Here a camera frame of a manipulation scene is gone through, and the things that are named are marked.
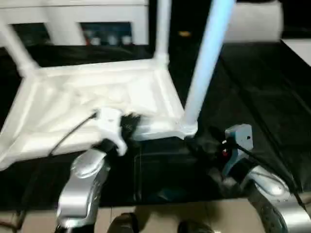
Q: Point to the white plastic table top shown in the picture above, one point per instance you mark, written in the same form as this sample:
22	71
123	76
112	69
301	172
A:
85	97

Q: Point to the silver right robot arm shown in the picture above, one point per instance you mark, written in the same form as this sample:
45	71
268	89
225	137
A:
267	189

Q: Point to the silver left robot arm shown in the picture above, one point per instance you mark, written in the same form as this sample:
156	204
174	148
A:
82	174

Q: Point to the black quilted mat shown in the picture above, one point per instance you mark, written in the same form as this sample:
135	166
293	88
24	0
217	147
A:
255	97

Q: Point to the small gold label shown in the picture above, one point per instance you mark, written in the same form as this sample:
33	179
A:
184	33

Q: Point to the white sideboard with glass doors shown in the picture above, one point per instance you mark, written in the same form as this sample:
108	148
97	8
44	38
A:
97	12

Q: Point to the black cabinet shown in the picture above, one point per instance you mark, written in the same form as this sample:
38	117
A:
189	17

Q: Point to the white flat board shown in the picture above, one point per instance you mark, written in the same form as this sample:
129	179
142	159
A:
298	51

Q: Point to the pale panel with holes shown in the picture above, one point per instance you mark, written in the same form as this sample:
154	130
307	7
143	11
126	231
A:
257	21

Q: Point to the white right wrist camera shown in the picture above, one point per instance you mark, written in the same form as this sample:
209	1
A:
239	138

